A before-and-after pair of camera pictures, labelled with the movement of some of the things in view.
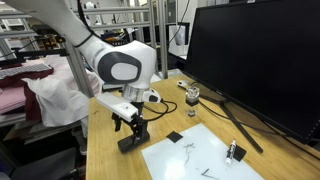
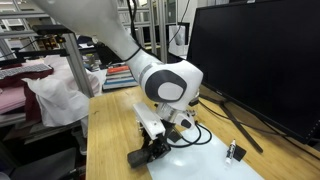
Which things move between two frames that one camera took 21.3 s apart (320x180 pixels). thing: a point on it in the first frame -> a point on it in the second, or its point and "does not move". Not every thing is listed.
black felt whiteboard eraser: x=127 y=144 -> x=138 y=158
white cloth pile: x=61 y=99 does not move
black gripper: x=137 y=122 -> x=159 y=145
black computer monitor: x=265 y=57 does not move
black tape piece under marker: x=239 y=153 does not move
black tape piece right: x=174 y=136 does not move
